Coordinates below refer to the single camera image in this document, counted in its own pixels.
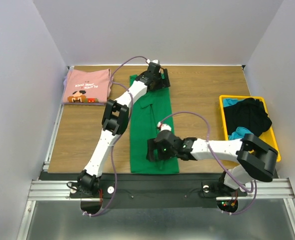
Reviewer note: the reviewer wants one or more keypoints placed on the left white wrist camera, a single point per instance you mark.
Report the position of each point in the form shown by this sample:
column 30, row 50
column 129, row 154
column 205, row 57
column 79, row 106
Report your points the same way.
column 154, row 61

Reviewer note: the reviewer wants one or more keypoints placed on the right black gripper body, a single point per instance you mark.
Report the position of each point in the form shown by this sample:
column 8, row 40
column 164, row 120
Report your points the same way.
column 151, row 151

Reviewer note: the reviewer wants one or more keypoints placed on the black garment in bin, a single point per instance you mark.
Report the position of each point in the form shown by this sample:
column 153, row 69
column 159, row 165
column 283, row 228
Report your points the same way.
column 248, row 113

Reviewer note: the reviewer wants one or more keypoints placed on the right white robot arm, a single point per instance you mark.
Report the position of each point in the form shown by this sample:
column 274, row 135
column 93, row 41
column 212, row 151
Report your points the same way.
column 256, row 160

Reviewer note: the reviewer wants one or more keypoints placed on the folded lavender t-shirt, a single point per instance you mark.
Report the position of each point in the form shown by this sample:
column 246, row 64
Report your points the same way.
column 65, row 81

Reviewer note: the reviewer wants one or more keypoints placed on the aluminium frame rail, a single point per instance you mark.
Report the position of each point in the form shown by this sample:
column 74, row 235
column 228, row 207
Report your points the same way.
column 31, row 204

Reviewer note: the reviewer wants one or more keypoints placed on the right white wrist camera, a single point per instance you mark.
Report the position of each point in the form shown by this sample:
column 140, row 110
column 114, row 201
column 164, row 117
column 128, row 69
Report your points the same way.
column 163, row 126

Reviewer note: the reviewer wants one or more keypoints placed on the folded pink printed t-shirt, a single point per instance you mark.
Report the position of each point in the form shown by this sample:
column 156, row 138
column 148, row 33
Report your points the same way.
column 87, row 88

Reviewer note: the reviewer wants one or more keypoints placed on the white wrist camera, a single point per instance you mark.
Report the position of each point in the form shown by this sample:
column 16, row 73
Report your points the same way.
column 163, row 126
column 154, row 61

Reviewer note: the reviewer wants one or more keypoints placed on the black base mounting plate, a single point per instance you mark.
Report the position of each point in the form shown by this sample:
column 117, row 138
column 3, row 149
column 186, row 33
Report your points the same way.
column 147, row 191

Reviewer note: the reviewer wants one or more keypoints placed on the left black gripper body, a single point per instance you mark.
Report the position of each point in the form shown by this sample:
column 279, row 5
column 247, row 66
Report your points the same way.
column 158, row 82

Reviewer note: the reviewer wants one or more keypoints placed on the teal garment in bin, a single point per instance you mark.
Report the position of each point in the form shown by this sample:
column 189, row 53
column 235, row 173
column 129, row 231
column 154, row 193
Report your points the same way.
column 239, row 132

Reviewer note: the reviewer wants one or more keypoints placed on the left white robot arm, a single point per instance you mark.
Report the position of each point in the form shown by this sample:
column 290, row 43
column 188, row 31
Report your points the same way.
column 115, row 121

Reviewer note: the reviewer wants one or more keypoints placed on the green t-shirt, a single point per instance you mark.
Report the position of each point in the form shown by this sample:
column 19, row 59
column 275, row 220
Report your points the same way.
column 148, row 110

